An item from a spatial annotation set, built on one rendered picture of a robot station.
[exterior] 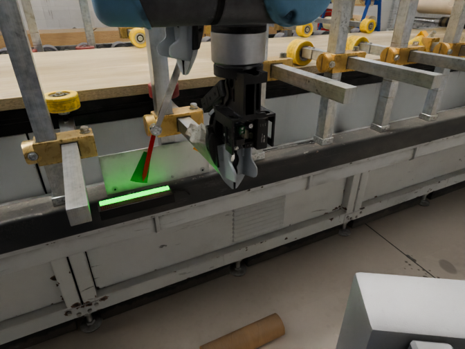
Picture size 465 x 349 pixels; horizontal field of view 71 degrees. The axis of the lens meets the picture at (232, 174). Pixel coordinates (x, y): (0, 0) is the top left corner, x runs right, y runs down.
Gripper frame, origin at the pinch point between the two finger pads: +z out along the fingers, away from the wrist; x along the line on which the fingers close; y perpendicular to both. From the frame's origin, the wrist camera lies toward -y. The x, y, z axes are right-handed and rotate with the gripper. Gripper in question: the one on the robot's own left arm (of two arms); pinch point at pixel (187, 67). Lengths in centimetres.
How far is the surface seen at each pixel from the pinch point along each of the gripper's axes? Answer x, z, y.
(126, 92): -29.1, 10.5, -1.9
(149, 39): -10.0, -4.3, 1.5
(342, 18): 7.3, -7.6, -46.2
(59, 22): -689, 32, -234
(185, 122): -4.5, 12.8, -2.1
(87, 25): -114, 0, -32
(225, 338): 1, 91, -9
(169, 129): -8.7, 15.1, -0.4
